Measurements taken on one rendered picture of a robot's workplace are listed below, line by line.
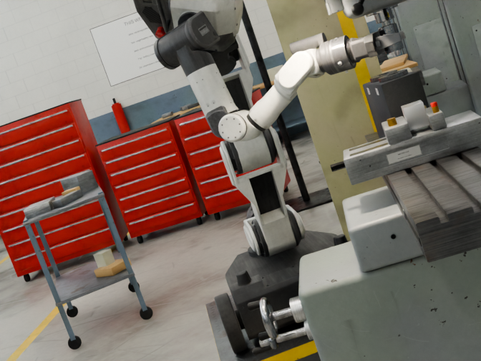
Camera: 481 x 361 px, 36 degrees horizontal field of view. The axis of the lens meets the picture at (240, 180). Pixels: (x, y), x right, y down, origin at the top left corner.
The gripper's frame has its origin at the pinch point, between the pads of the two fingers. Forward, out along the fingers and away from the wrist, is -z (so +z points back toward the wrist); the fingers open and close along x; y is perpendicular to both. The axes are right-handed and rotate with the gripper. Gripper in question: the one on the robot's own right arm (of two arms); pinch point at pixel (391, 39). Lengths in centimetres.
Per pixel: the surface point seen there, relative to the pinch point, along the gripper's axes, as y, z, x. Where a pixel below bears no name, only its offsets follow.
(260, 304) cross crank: 57, 50, -19
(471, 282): 62, -5, -15
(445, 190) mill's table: 31, -10, -39
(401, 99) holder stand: 19.2, 7.8, 27.5
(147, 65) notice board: -35, 517, 780
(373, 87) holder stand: 13.8, 16.1, 33.5
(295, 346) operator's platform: 84, 58, 11
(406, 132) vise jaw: 22.8, 0.8, -9.1
